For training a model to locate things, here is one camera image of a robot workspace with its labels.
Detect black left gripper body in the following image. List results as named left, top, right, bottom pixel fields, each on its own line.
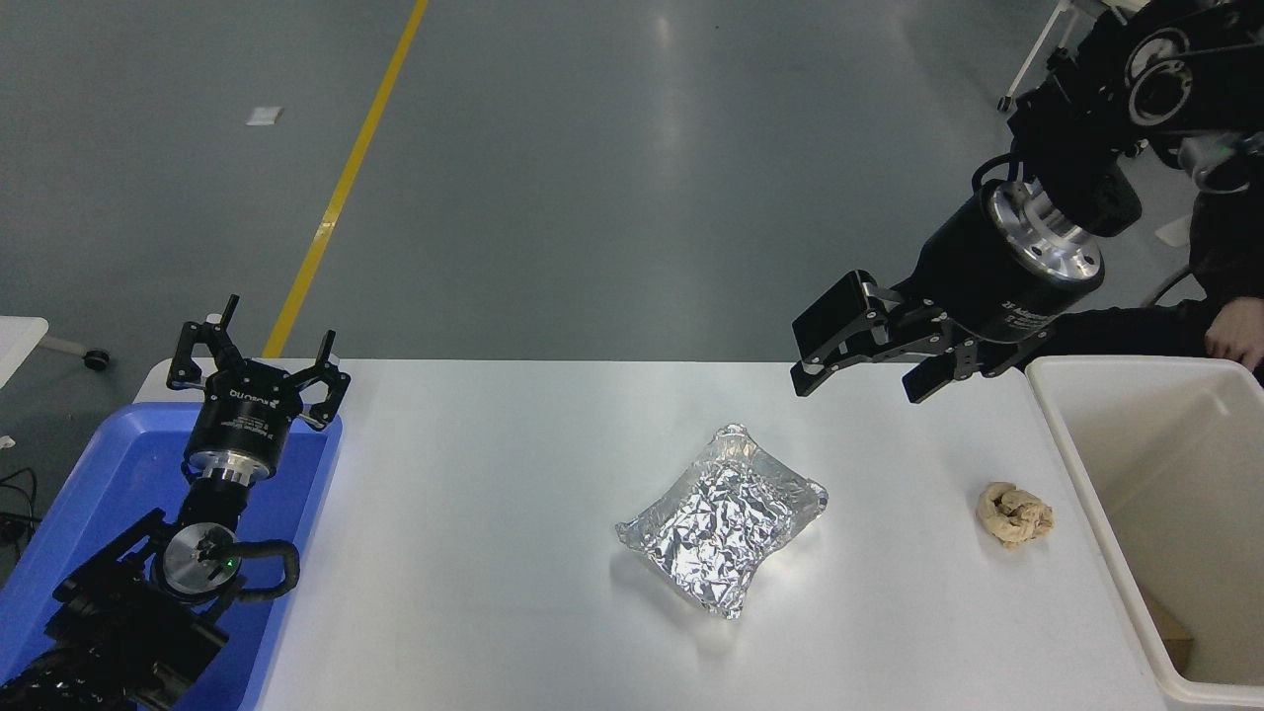
left=188, top=358, right=317, bottom=460

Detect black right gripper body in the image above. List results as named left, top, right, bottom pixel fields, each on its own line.
left=913, top=195, right=1103, bottom=347

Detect person's hand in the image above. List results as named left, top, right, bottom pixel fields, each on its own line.
left=1205, top=294, right=1264, bottom=372

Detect blue plastic tray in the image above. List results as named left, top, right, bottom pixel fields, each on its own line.
left=0, top=400, right=345, bottom=711

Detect crumpled tan paper ball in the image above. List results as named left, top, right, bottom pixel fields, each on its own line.
left=976, top=481, right=1056, bottom=549

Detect large pale plastic bin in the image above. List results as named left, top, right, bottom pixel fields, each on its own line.
left=1025, top=355, right=1264, bottom=710

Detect white side table with caster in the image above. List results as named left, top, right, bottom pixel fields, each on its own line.
left=0, top=316, right=112, bottom=391

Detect white and grey chair base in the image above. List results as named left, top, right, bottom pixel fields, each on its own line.
left=1141, top=212, right=1196, bottom=307

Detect white wheeled chair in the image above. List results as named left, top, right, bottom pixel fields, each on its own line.
left=997, top=0, right=1087, bottom=113

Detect person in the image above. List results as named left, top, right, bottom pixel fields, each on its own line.
left=1027, top=133, right=1264, bottom=361

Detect black cables on floor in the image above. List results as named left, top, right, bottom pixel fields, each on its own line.
left=0, top=467, right=40, bottom=554

